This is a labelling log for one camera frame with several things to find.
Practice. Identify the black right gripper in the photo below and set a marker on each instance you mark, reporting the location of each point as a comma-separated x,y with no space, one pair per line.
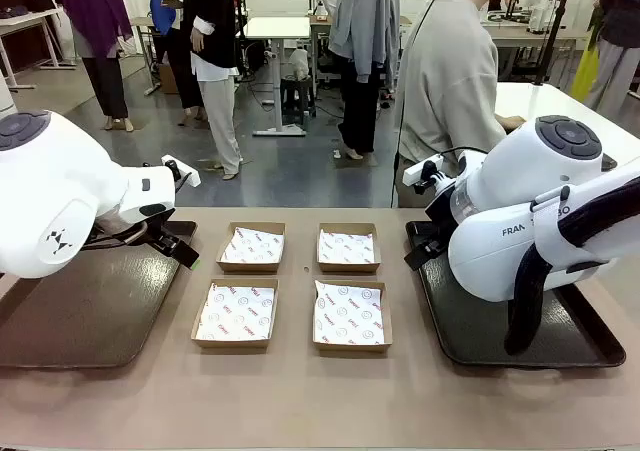
441,211

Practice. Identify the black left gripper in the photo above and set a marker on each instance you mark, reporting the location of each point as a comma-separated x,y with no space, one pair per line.
162,231

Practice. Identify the brown kraft paper box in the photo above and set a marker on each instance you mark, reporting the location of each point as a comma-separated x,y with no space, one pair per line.
350,348
350,268
232,346
250,267

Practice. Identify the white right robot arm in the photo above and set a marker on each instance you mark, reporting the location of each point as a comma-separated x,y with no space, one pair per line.
525,171

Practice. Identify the person's right forearm beige sleeve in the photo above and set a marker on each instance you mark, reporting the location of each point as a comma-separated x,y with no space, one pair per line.
475,116

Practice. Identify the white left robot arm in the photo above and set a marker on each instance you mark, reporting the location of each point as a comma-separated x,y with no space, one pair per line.
50,181

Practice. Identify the black plastic serving tray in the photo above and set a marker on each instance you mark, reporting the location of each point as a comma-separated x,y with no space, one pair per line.
475,331

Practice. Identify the brown plastic serving tray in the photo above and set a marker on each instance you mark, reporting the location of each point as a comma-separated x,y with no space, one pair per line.
90,311

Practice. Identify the person's right hand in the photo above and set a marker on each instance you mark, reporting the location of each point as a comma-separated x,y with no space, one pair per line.
511,123

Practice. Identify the cardboard box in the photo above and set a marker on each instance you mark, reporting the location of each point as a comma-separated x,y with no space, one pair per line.
169,78

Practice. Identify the person in beige sweater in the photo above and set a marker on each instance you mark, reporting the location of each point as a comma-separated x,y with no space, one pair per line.
445,71

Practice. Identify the black stool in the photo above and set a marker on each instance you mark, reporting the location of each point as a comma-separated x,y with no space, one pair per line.
297,98

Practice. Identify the large white table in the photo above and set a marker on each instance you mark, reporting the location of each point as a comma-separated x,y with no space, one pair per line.
550,101

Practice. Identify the white bag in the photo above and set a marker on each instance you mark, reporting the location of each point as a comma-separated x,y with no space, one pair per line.
300,63

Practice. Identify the person in black jacket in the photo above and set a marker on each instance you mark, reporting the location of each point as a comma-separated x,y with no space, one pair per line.
215,21

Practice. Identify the white workbench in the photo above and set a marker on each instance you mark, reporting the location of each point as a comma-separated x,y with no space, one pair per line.
520,33

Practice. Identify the person in grey cardigan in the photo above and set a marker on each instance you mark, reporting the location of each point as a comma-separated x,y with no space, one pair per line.
360,21

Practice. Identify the yellow bag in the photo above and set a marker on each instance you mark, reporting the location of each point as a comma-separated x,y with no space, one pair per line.
586,73

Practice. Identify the small white desk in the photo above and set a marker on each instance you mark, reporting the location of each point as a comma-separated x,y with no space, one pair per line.
277,27

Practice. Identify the black stand pole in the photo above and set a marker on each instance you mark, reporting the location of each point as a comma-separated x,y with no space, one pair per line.
550,36

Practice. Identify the person in blue jacket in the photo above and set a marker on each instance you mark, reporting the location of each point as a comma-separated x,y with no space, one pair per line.
165,1

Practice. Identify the person in purple top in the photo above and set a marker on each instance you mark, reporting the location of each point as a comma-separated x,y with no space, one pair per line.
95,11

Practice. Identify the white table with dark items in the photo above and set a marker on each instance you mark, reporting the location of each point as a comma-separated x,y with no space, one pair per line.
25,21

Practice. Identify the person in dark top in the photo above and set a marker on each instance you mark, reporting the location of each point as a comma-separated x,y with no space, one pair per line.
620,21

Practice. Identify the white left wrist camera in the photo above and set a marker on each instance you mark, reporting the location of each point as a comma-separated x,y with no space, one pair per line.
185,171

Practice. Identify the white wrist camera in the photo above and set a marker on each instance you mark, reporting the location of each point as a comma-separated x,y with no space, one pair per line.
420,171
185,171

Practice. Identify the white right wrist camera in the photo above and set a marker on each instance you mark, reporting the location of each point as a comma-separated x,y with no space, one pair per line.
420,171

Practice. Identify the white cylindrical pedestal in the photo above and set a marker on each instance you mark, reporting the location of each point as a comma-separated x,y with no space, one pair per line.
4,93

